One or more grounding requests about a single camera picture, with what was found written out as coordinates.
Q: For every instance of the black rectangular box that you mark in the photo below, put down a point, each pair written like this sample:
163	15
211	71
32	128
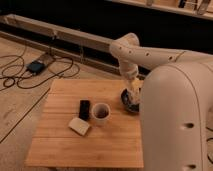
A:
84	109

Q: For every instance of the white rectangular block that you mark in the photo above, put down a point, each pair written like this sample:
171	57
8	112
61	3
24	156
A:
78	125

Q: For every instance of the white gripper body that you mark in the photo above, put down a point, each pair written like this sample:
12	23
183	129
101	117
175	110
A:
128	70

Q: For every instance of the dark ceramic bowl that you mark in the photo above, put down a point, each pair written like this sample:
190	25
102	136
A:
128	105

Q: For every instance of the clear plastic bottle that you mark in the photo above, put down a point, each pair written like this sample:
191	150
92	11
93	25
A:
135	97

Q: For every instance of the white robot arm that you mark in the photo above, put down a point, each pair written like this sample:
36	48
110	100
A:
175	99

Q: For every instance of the wooden table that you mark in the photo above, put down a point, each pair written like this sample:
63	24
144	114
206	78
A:
116	144

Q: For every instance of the blue power adapter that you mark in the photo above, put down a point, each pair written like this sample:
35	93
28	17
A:
35	67

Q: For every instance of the white mug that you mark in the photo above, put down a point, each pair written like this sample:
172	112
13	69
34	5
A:
100	113

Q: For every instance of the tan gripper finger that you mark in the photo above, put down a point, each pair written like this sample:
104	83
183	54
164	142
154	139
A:
133	85

